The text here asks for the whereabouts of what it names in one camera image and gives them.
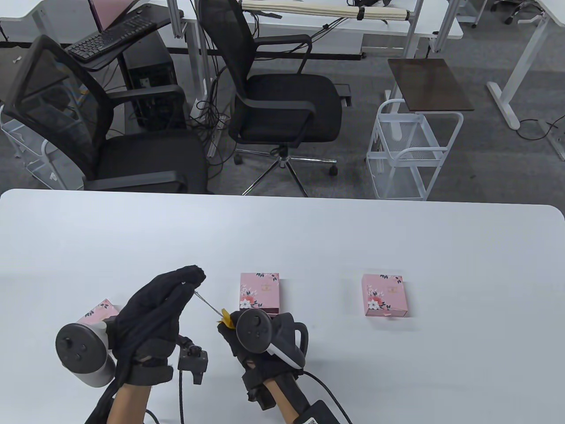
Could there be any black computer tower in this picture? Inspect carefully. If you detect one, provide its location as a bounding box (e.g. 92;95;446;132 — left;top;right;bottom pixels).
123;30;186;131

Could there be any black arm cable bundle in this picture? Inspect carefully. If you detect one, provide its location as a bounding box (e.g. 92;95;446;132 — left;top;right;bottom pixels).
84;380;120;424

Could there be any tangle of black cables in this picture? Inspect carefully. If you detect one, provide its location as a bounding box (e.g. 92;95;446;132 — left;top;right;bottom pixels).
189;53;234;177

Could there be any black keyboard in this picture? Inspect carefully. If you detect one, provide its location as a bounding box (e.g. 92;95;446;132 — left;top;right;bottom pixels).
66;17;158;61

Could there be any person's left forearm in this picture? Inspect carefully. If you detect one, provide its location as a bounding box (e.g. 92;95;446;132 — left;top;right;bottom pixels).
108;382;151;424

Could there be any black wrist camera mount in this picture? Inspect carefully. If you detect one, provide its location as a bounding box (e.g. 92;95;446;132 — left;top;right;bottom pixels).
132;338;208;385
243;371;276;411

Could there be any pink screen laptop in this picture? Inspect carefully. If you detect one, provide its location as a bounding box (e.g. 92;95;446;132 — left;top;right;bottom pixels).
87;0;142;32

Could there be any rolled beige mat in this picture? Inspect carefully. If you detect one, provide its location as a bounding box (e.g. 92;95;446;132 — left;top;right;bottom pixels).
242;0;411;23

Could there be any person's left hand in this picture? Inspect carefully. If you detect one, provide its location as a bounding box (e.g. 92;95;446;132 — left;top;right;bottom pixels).
108;265;207;385

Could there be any dark wooden side table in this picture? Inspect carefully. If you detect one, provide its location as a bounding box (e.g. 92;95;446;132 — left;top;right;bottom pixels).
383;58;475;137

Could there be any person's right forearm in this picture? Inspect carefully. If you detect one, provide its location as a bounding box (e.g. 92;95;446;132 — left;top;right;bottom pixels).
265;375;309;424

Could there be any silver necklace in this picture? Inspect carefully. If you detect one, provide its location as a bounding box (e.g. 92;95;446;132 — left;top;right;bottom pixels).
193;287;226;318

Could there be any black office chair base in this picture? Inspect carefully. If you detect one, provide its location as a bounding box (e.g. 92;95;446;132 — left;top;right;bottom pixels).
489;0;539;26

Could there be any black mesh office chair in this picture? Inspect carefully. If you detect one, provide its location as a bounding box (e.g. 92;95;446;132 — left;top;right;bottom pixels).
1;34;215;195
197;0;351;198

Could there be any pink floral gift box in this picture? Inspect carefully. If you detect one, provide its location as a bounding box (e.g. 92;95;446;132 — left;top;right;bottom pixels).
240;273;279;315
77;299;120;325

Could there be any black floor cable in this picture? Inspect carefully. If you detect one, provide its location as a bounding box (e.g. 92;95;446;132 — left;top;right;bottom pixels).
516;113;565;142

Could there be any person's right hand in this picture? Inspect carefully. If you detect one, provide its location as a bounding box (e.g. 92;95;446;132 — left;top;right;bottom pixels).
218;311;305;386

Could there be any white desk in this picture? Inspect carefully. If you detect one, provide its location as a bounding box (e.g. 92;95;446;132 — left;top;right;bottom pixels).
486;0;565;162
0;0;95;45

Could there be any white wire trolley cart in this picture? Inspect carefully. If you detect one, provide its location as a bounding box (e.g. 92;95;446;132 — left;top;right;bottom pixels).
0;104;73;190
365;99;464;201

